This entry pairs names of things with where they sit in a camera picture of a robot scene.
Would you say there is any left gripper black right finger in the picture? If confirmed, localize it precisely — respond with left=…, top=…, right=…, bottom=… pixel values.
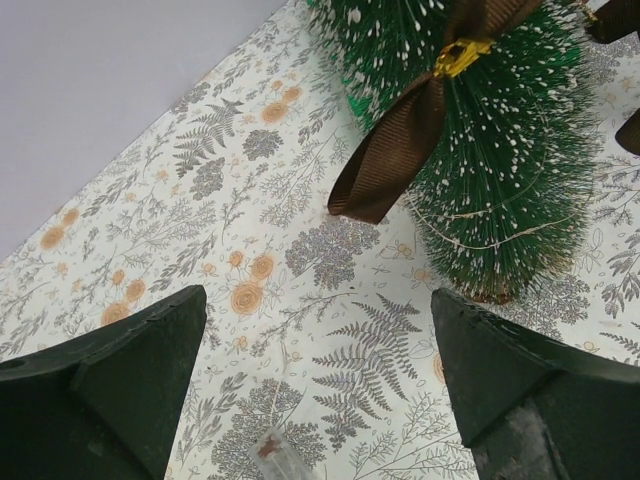
left=431, top=288, right=639, bottom=480

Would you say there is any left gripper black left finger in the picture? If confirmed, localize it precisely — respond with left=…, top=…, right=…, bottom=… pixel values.
left=1, top=285, right=207, bottom=480

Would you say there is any small green christmas tree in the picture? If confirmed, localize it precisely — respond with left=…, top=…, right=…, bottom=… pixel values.
left=310, top=1, right=596, bottom=304

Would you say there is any brown ribbon bow cluster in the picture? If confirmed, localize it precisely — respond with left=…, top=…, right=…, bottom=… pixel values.
left=327, top=0, right=640, bottom=225

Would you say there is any floral patterned table mat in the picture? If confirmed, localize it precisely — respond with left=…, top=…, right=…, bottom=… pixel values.
left=1, top=1, right=639, bottom=479

